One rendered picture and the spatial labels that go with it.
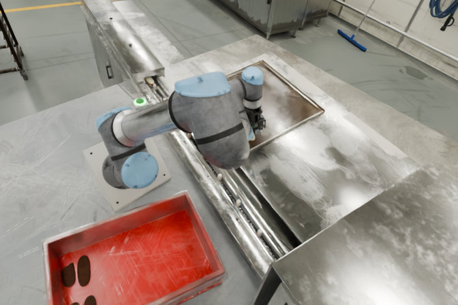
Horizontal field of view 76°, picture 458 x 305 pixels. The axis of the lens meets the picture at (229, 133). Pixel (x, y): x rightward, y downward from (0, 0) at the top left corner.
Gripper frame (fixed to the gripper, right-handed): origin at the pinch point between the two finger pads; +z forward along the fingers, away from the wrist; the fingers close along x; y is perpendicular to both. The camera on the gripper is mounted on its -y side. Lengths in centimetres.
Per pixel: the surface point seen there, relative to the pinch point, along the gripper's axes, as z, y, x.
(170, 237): 2, 31, -46
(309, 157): 2.1, 21.5, 17.3
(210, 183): 1.8, 15.7, -25.3
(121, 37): -3, -104, -39
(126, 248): -1, 29, -60
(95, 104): 1, -53, -63
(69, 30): 85, -320, -100
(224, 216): 1.4, 31.4, -25.5
